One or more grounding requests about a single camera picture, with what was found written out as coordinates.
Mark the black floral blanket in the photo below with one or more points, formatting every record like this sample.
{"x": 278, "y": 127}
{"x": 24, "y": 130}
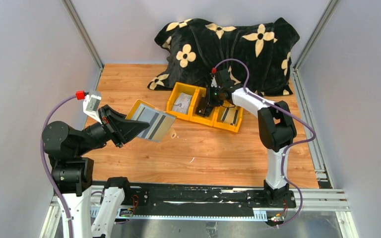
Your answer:
{"x": 258, "y": 55}

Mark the black cards in bin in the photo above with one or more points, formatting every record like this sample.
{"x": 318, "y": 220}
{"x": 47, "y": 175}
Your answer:
{"x": 203, "y": 111}

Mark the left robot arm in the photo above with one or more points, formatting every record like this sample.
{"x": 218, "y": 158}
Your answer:
{"x": 71, "y": 172}

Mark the aluminium frame post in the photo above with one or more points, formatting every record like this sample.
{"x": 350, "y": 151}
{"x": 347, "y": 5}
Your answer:
{"x": 325, "y": 17}
{"x": 69, "y": 5}

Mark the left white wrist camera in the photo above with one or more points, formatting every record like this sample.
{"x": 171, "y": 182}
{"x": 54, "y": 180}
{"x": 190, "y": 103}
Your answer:
{"x": 91, "y": 104}

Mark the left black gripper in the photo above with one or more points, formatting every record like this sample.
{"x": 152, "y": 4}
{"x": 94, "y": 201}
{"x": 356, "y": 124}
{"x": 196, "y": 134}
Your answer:
{"x": 110, "y": 126}

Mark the gold striped credit card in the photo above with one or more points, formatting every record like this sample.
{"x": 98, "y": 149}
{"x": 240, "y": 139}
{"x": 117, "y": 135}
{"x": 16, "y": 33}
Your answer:
{"x": 163, "y": 127}

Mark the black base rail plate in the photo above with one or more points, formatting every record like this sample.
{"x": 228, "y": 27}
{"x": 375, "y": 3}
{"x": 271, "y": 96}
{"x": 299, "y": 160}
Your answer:
{"x": 184, "y": 200}

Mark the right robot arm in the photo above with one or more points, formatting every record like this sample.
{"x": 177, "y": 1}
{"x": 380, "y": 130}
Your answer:
{"x": 276, "y": 131}

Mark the yellow three-compartment bin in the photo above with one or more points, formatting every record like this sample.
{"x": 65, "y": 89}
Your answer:
{"x": 197, "y": 92}

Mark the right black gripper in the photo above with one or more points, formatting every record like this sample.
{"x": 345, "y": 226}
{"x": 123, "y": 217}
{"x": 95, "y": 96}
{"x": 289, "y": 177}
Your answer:
{"x": 213, "y": 96}

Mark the aluminium frame post right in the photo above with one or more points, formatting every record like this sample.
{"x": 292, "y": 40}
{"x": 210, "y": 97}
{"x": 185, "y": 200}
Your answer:
{"x": 325, "y": 17}

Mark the aluminium frame post left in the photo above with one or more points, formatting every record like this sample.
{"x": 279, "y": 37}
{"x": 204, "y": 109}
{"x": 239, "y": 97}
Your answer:
{"x": 69, "y": 5}

